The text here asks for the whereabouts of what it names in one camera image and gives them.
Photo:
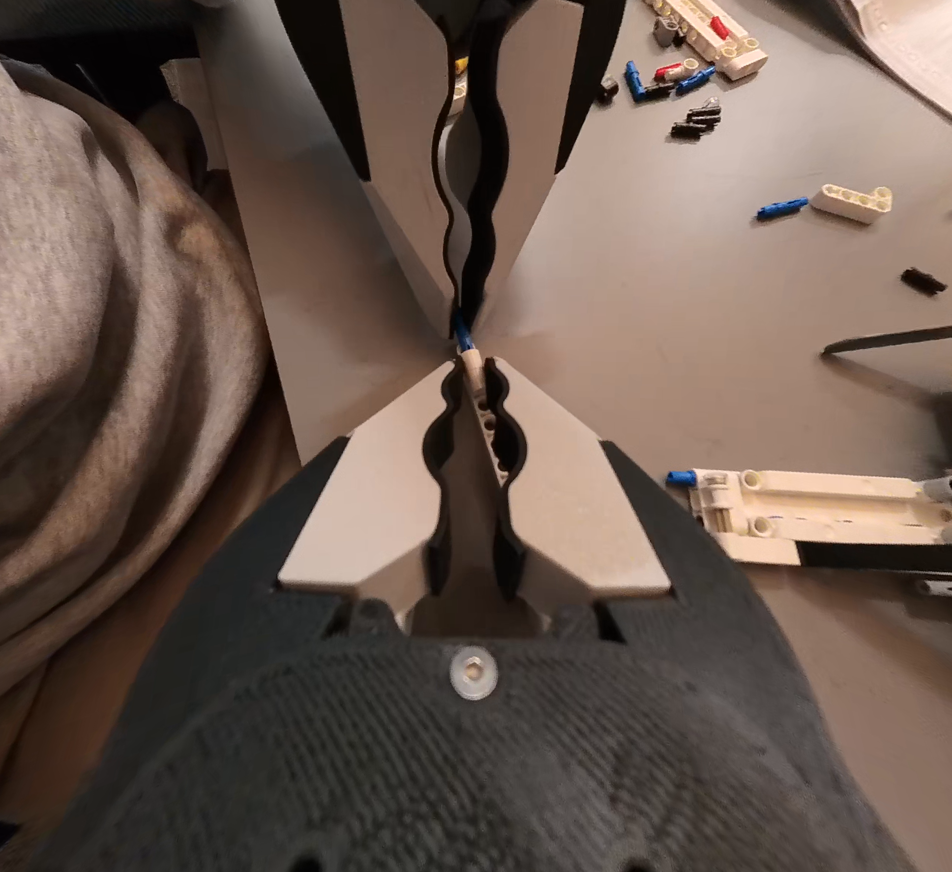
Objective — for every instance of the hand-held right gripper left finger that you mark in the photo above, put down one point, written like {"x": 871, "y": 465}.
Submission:
{"x": 364, "y": 515}

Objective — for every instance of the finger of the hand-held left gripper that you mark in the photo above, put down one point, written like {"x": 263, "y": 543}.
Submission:
{"x": 394, "y": 106}
{"x": 539, "y": 106}

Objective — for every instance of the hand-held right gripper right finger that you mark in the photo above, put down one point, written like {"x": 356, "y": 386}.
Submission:
{"x": 580, "y": 515}

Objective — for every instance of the long white lego beam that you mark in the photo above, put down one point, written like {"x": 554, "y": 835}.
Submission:
{"x": 491, "y": 433}

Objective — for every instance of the blue lego pin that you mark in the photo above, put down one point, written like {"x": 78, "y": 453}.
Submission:
{"x": 462, "y": 333}
{"x": 781, "y": 208}

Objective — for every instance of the white zebra lego helicopter model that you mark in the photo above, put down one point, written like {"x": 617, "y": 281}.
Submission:
{"x": 818, "y": 507}

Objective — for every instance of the pile of loose lego pieces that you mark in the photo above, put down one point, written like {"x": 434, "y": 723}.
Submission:
{"x": 699, "y": 32}

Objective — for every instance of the white angled lego beam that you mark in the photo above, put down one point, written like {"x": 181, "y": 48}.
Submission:
{"x": 851, "y": 203}

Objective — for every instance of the black lego pin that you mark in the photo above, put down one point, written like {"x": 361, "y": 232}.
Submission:
{"x": 922, "y": 281}

